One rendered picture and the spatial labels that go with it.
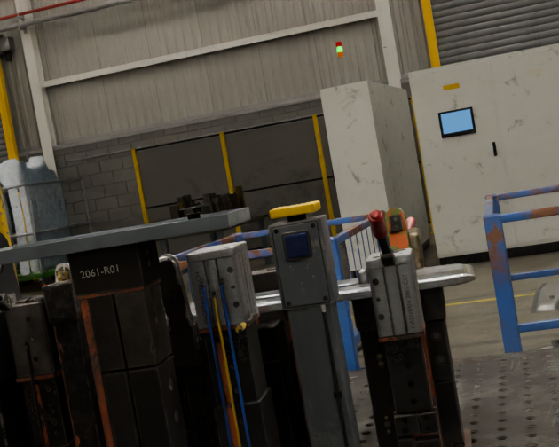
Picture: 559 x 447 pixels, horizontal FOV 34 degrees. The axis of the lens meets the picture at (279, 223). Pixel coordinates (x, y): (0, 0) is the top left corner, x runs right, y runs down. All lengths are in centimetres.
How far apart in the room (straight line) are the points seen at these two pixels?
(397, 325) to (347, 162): 803
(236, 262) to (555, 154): 798
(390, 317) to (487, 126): 792
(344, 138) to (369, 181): 51
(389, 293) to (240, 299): 22
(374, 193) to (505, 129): 144
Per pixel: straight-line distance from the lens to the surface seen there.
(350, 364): 333
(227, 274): 135
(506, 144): 921
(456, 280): 143
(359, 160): 930
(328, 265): 117
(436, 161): 923
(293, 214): 116
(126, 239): 118
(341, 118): 933
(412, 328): 133
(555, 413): 172
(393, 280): 132
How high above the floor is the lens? 120
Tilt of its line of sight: 3 degrees down
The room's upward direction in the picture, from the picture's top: 10 degrees counter-clockwise
